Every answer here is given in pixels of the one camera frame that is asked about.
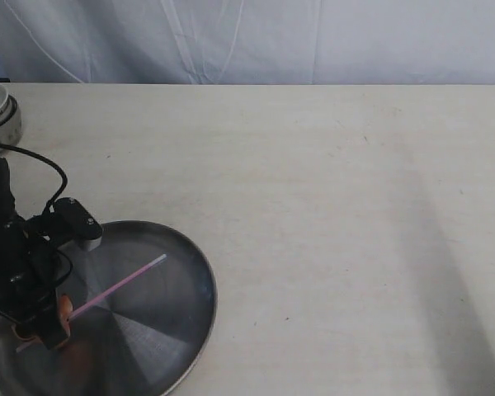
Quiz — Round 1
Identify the white ceramic bowl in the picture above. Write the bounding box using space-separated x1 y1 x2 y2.
0 83 23 146

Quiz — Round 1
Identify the white backdrop cloth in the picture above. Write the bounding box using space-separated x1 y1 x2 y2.
0 1 495 84

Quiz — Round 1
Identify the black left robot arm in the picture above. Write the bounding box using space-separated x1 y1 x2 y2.
0 158 72 350

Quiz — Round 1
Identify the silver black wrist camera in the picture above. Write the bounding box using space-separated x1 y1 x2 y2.
49 197 103 252

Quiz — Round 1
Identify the round stainless steel plate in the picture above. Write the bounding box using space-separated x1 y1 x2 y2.
0 220 217 395

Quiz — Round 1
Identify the black camera cable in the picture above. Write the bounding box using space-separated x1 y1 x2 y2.
0 140 68 215

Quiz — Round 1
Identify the pink straw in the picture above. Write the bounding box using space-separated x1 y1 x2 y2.
15 253 167 354

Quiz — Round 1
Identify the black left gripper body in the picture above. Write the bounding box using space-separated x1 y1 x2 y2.
0 214 73 331

